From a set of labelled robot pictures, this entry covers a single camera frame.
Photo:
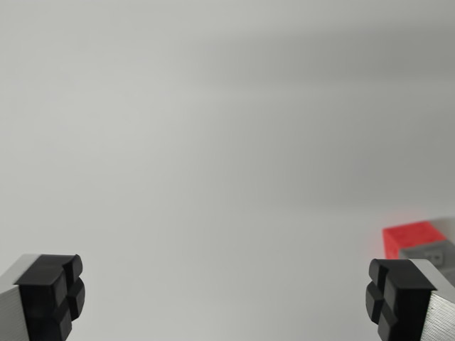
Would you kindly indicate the red embossed cube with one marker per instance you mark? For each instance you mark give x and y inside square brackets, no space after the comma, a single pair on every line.
[405,237]

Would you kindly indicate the grey embossed number cube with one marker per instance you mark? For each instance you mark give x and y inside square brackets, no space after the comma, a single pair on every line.
[432,258]

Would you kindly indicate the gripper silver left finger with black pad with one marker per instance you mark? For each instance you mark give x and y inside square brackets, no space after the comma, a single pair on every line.
[39,302]

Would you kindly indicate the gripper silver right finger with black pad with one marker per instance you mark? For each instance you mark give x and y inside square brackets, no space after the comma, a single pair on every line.
[401,302]

